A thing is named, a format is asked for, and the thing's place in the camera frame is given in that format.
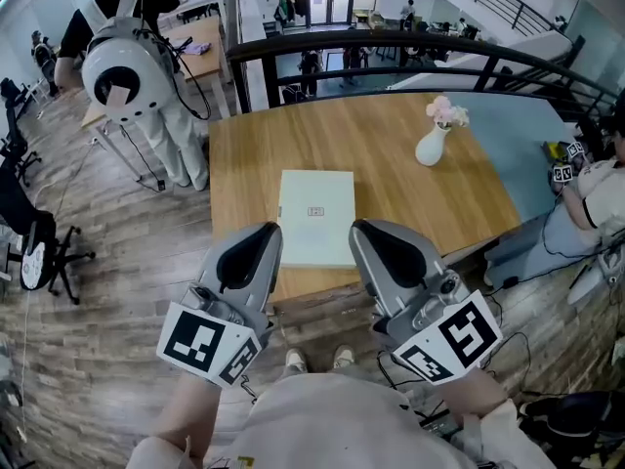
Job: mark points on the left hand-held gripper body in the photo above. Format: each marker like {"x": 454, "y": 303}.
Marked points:
{"x": 195, "y": 335}

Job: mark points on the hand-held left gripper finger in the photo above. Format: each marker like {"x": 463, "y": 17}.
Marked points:
{"x": 271, "y": 281}
{"x": 234, "y": 262}

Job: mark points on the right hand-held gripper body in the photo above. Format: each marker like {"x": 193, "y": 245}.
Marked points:
{"x": 454, "y": 340}

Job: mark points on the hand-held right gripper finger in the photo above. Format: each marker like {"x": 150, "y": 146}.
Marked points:
{"x": 371, "y": 276}
{"x": 405, "y": 257}

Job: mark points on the pale green box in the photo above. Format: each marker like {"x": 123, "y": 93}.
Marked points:
{"x": 317, "y": 193}

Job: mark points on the person's left forearm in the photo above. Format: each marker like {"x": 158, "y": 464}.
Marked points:
{"x": 190, "y": 413}

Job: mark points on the person's right forearm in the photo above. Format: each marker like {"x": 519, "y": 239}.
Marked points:
{"x": 471, "y": 394}

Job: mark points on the black power adapter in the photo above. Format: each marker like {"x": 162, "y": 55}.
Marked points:
{"x": 510, "y": 281}

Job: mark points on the person's left white shoe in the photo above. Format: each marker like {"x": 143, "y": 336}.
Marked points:
{"x": 296, "y": 360}

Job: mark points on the person's white shoe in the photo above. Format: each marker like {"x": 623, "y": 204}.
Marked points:
{"x": 296, "y": 360}
{"x": 344, "y": 356}

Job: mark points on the person's right white shoe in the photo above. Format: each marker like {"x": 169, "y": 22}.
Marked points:
{"x": 344, "y": 356}

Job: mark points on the white vase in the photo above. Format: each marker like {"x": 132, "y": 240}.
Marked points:
{"x": 430, "y": 147}

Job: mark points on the wooden table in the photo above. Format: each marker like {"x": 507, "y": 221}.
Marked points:
{"x": 342, "y": 140}

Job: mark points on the light blue table mat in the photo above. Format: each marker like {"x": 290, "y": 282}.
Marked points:
{"x": 512, "y": 164}

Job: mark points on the person's white shirt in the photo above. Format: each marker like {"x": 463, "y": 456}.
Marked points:
{"x": 332, "y": 423}

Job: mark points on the pink flowers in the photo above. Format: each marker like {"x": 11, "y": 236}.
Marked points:
{"x": 446, "y": 113}

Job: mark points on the white patterned round cushion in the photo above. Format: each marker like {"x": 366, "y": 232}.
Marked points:
{"x": 33, "y": 267}

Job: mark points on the yellow and black object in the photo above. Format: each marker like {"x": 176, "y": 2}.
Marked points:
{"x": 554, "y": 149}

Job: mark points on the black curved railing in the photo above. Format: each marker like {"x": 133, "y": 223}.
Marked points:
{"x": 390, "y": 47}

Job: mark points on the black office chair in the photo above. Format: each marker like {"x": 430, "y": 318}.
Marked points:
{"x": 14, "y": 135}
{"x": 19, "y": 213}

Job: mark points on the purple cloth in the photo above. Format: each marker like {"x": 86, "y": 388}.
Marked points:
{"x": 196, "y": 49}

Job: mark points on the hanging clothes rack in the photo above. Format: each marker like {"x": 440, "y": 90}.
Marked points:
{"x": 290, "y": 9}

